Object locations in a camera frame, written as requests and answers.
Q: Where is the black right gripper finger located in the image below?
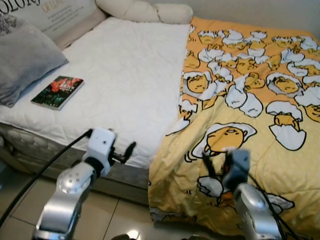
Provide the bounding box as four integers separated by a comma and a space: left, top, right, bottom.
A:
201, 154, 216, 179

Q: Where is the yellow cartoon egg blanket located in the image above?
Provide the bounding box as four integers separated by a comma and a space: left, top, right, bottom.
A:
148, 16, 320, 239

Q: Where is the dark red cover book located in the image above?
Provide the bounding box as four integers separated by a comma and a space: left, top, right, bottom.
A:
31, 76, 85, 111

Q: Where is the grey pillow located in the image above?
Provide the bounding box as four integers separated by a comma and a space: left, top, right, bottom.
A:
0, 22, 69, 108

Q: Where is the white quilted mattress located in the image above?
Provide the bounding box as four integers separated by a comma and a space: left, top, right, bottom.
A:
0, 17, 194, 170

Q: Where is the cream bolster pillow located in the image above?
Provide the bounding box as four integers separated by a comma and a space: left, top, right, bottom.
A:
95, 0, 194, 25

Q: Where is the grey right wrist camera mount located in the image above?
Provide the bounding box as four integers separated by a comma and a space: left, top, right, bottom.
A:
222, 149, 251, 190

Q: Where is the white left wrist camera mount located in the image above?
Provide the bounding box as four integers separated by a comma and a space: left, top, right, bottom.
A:
82, 127, 117, 177

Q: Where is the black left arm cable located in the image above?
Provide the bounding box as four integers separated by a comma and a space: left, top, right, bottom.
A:
0, 129, 95, 227

